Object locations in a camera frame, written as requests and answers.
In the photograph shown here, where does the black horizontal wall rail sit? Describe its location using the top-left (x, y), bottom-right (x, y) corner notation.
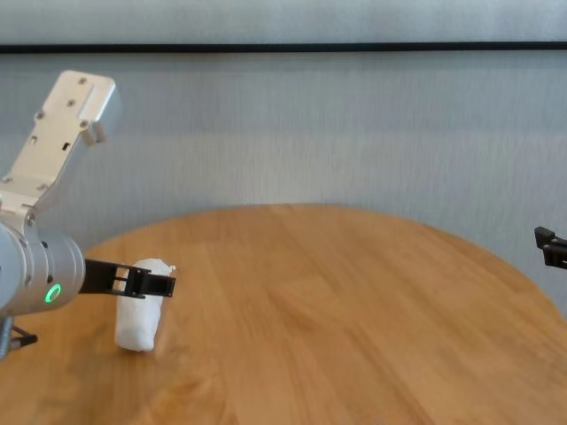
top-left (0, 40), bottom-right (567, 56)

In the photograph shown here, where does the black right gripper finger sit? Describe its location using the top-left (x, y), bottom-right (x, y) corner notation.
top-left (533, 226), bottom-right (567, 269)

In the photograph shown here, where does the white plastic-wrapped sandbag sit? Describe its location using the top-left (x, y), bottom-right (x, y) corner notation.
top-left (114, 257), bottom-right (178, 353)

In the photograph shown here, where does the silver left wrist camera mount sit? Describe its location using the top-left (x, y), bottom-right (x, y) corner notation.
top-left (0, 69), bottom-right (123, 232)

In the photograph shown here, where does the left arm cable with connector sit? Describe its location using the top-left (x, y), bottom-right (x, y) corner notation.
top-left (0, 314), bottom-right (39, 360)

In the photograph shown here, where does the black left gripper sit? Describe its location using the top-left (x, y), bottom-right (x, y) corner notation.
top-left (81, 258), bottom-right (178, 299)

